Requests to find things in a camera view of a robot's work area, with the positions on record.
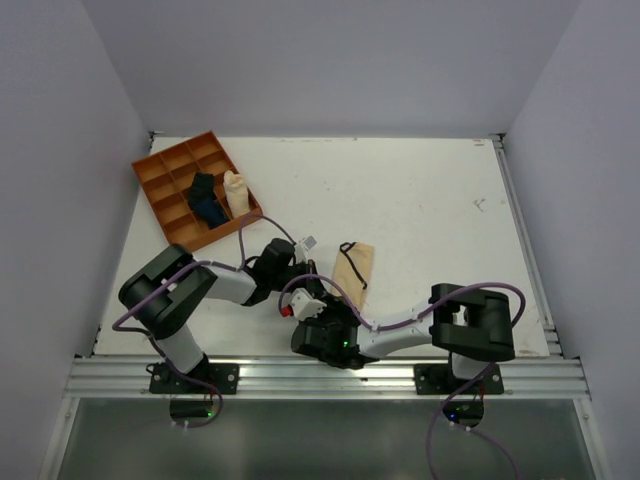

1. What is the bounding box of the orange compartment tray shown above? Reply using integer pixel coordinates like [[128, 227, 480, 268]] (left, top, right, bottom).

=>
[[132, 131, 262, 251]]

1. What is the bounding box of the aluminium rail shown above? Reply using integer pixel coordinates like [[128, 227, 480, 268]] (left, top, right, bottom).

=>
[[489, 133, 564, 358], [63, 355, 591, 400]]

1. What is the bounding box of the rolled beige underwear in tray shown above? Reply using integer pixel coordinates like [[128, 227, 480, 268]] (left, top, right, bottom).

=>
[[223, 170, 250, 218]]

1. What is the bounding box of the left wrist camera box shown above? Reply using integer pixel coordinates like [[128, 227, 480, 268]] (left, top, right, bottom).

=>
[[294, 236, 317, 263]]

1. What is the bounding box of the rolled navy underwear in tray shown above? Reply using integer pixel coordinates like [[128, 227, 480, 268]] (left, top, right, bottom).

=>
[[193, 198, 229, 229]]

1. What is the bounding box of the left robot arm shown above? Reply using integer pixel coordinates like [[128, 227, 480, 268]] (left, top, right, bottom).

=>
[[112, 236, 316, 393]]

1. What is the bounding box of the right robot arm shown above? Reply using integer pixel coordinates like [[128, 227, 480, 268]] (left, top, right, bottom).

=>
[[278, 274, 526, 393]]

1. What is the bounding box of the aluminium right side rail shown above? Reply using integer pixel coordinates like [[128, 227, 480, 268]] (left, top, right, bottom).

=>
[[489, 133, 564, 358]]

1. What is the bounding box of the rolled black underwear in tray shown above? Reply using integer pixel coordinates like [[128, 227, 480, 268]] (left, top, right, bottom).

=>
[[187, 172, 216, 209]]

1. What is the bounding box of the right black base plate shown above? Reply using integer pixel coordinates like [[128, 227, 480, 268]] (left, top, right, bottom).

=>
[[413, 363, 505, 396]]

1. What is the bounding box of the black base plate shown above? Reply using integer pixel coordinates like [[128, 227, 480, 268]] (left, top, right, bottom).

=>
[[413, 363, 505, 396], [145, 363, 240, 395]]

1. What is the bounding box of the aluminium front rail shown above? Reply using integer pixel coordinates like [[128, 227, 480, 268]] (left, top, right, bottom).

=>
[[63, 355, 591, 400]]

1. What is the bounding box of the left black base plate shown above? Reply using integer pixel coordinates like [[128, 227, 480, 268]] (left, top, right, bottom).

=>
[[145, 363, 240, 395]]

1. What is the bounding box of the beige underwear with dark trim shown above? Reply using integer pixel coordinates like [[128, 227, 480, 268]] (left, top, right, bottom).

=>
[[332, 242, 375, 310]]

